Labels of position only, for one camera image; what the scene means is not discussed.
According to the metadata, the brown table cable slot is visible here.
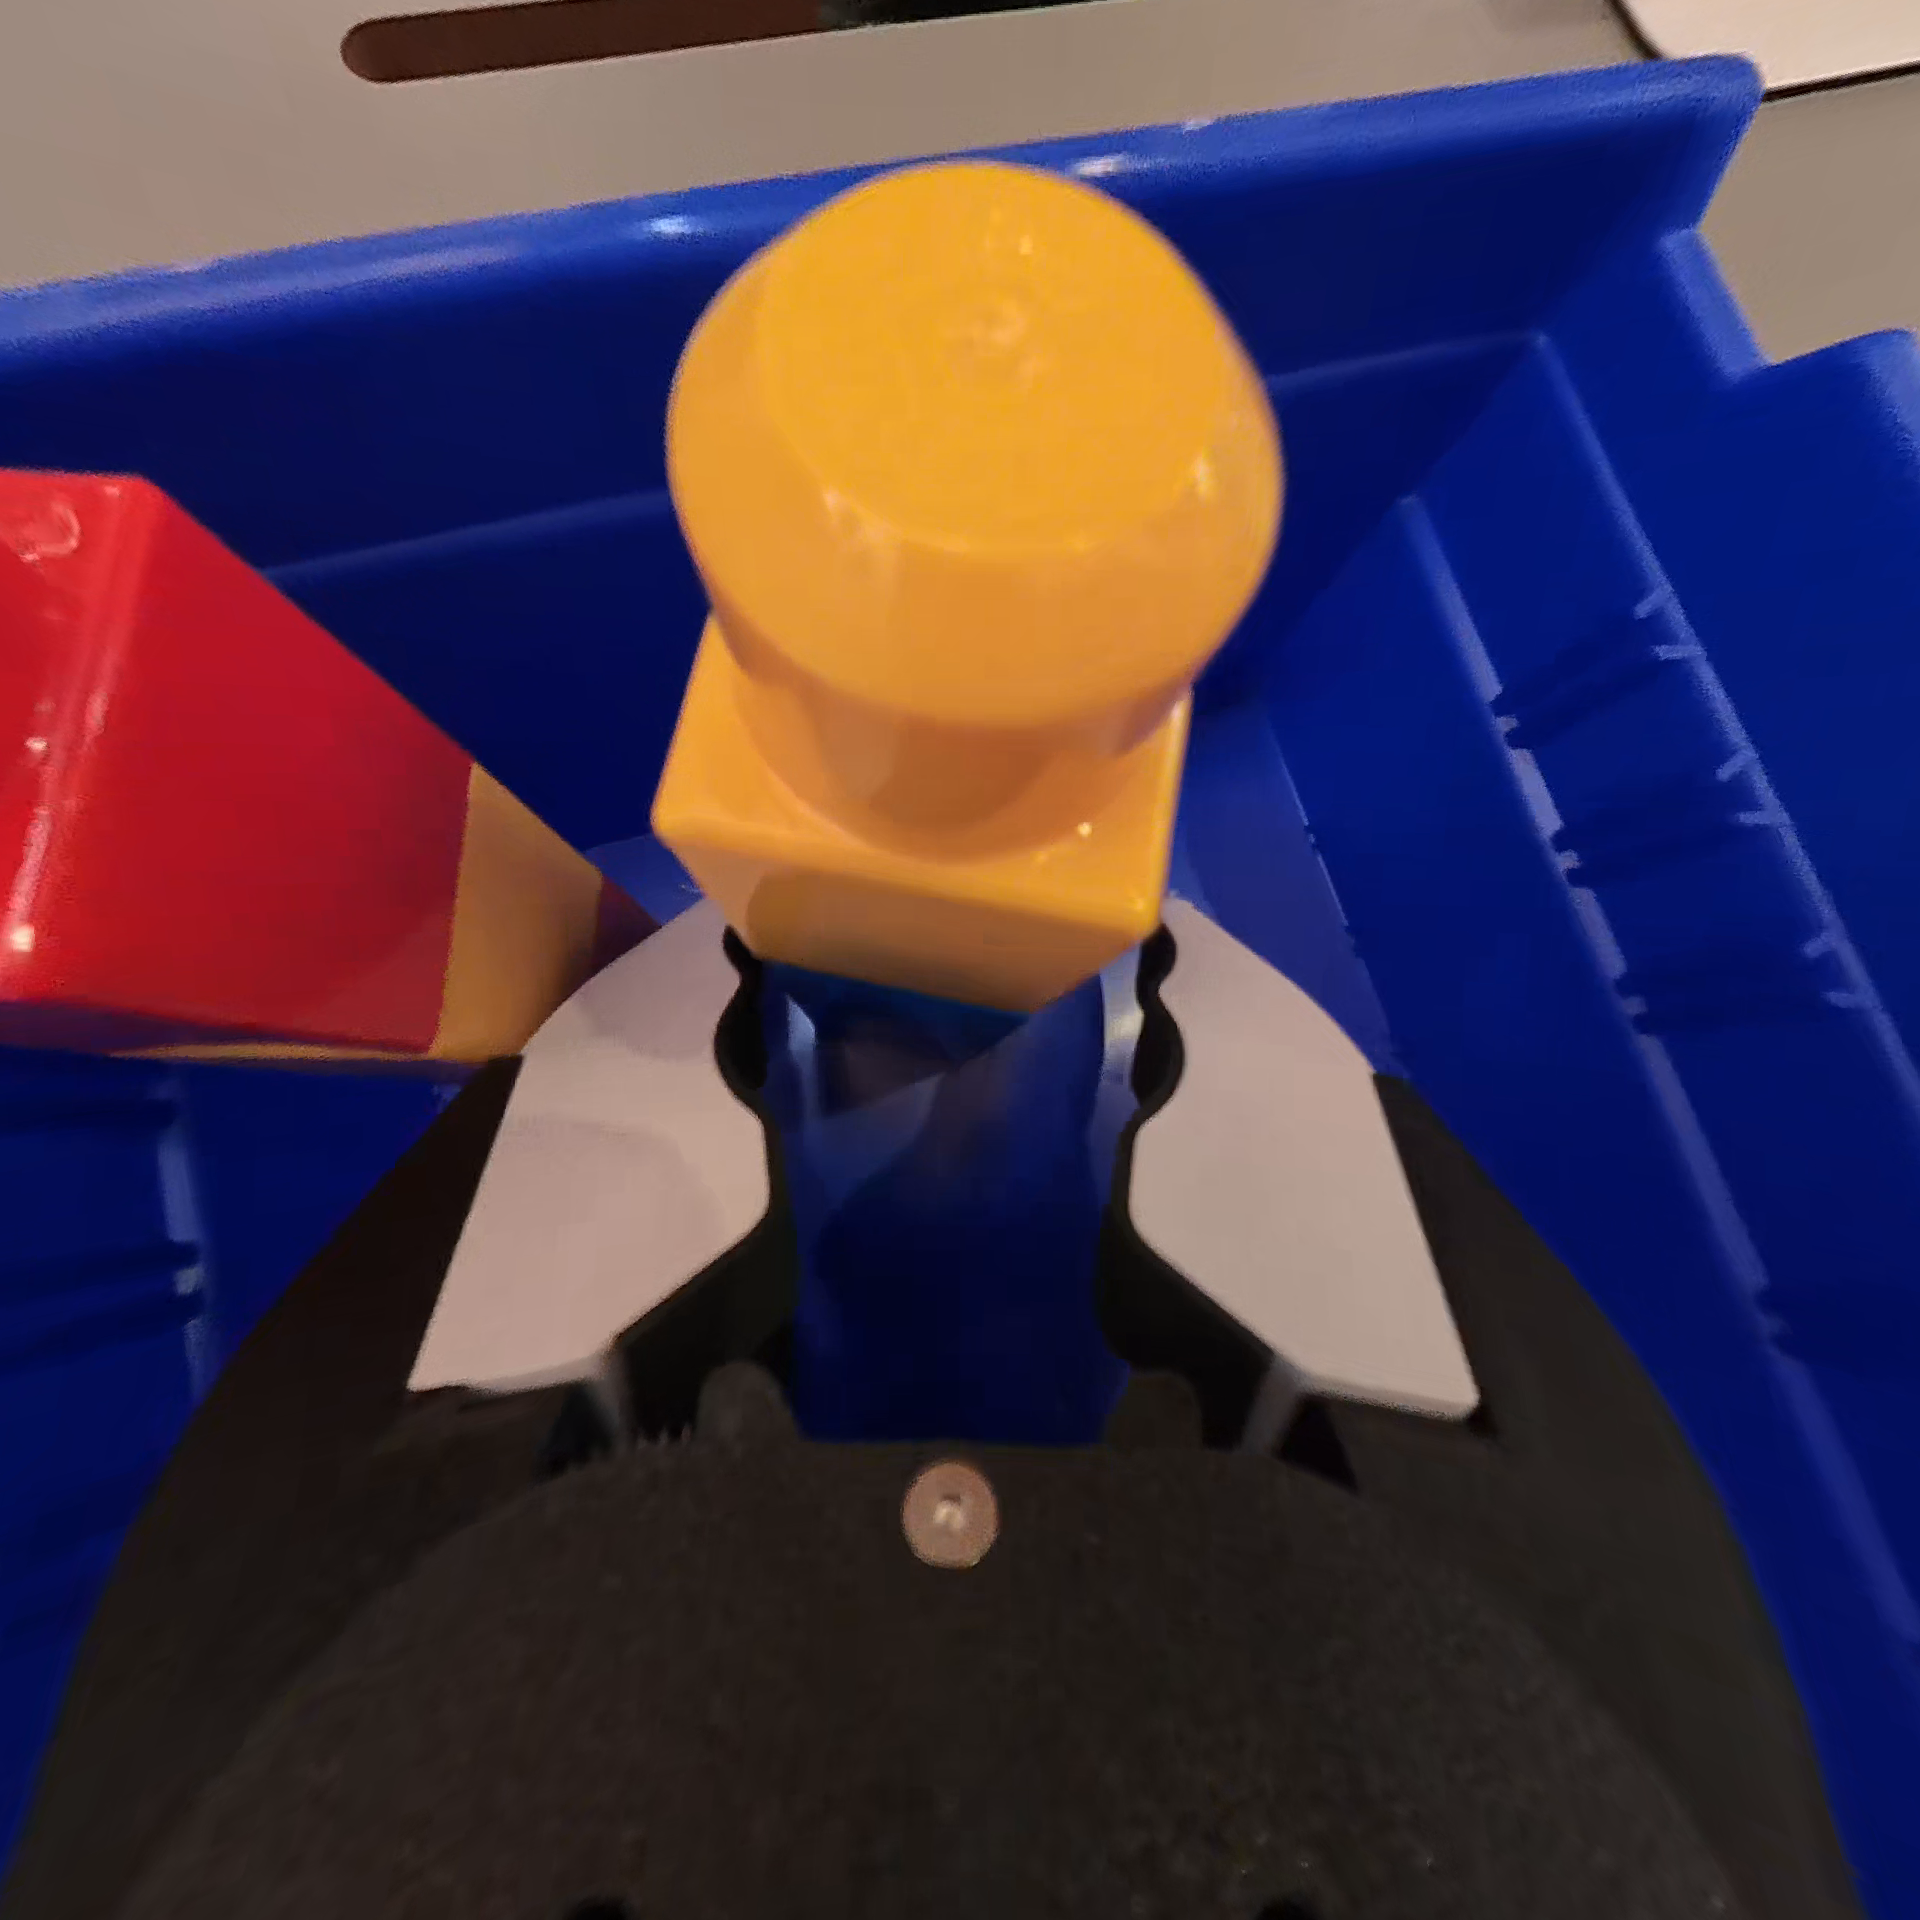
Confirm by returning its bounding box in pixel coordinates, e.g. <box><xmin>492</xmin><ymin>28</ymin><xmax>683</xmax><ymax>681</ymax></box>
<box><xmin>342</xmin><ymin>0</ymin><xmax>1629</xmax><ymax>84</ymax></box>

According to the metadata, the yellow mega block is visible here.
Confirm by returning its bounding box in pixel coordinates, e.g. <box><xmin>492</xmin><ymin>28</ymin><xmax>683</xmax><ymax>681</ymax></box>
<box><xmin>433</xmin><ymin>760</ymin><xmax>606</xmax><ymax>1063</ymax></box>
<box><xmin>649</xmin><ymin>155</ymin><xmax>1285</xmax><ymax>1011</ymax></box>

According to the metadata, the blue plastic bin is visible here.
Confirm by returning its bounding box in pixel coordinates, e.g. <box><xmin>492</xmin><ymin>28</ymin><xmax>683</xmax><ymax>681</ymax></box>
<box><xmin>0</xmin><ymin>54</ymin><xmax>1920</xmax><ymax>1920</ymax></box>

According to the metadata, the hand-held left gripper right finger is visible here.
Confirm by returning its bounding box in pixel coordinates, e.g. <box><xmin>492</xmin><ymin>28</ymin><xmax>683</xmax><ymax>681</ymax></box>
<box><xmin>1093</xmin><ymin>897</ymin><xmax>1489</xmax><ymax>1460</ymax></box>

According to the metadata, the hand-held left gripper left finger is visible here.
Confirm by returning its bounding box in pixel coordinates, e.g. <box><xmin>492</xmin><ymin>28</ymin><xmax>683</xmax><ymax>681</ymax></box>
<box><xmin>405</xmin><ymin>915</ymin><xmax>798</xmax><ymax>1449</ymax></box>

